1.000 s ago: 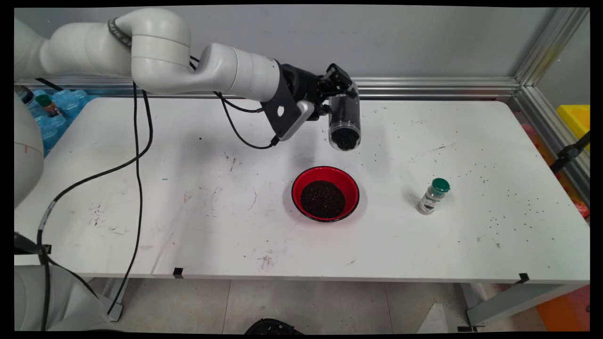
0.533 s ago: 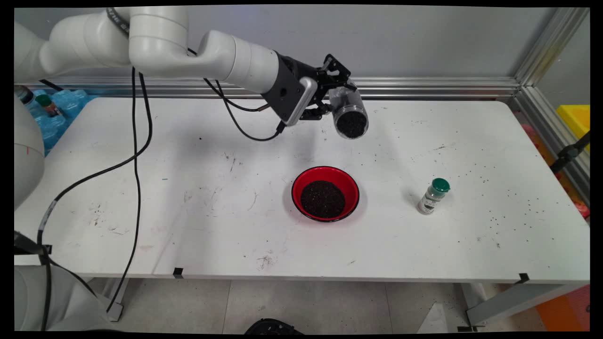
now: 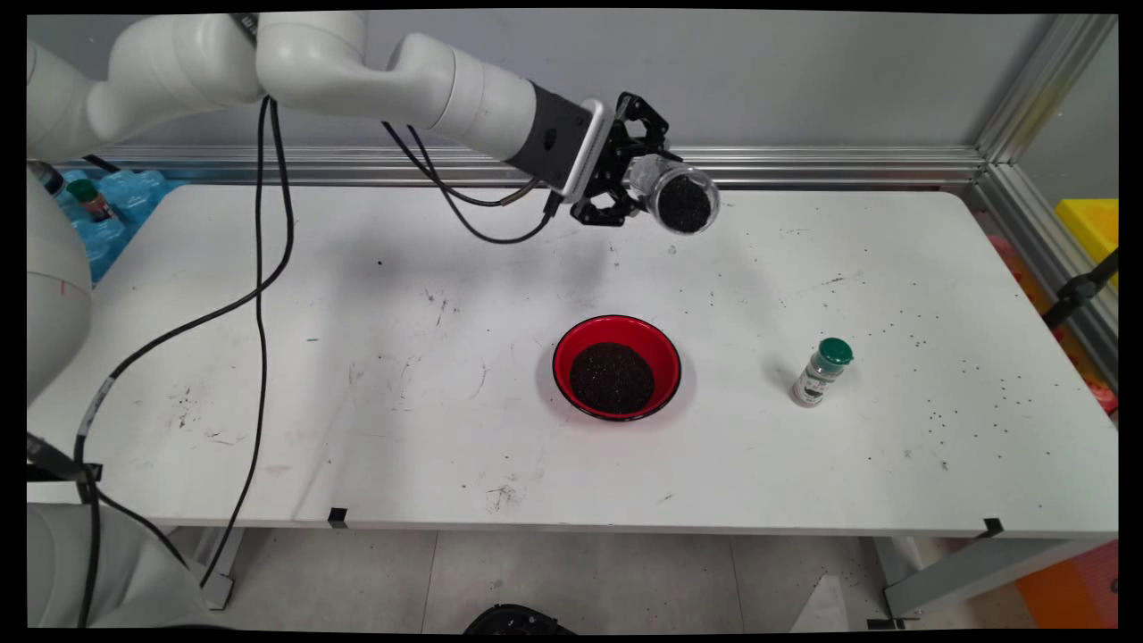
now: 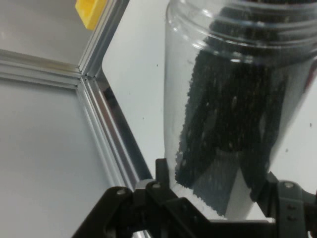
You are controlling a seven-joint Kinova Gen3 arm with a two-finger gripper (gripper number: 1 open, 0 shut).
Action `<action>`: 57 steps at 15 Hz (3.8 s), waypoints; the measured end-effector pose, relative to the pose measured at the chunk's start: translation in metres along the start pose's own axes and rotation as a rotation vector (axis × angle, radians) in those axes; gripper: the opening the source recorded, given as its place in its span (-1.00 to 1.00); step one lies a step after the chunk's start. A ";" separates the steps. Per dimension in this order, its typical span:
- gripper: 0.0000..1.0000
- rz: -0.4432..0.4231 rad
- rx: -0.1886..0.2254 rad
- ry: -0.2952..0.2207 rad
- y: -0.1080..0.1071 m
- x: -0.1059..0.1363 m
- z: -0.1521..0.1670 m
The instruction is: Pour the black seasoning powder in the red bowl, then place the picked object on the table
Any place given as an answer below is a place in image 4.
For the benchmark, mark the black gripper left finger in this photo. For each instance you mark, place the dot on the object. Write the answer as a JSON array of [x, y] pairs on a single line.
[[153, 208]]

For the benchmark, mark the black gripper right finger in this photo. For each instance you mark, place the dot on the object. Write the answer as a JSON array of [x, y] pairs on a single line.
[[289, 210]]

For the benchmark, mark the tall clear plastic jar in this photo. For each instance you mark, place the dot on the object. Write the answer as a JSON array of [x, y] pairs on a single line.
[[175, 74]]

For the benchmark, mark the yellow plastic box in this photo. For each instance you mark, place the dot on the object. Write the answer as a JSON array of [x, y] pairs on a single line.
[[89, 11]]

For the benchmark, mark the long aluminium frame rail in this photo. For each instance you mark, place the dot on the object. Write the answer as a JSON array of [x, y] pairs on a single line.
[[111, 129]]

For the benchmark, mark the short aluminium frame rail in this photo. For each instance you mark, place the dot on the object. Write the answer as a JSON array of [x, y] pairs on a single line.
[[104, 39]]

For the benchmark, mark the aluminium frame post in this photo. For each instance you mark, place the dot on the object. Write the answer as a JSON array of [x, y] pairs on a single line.
[[37, 69]]

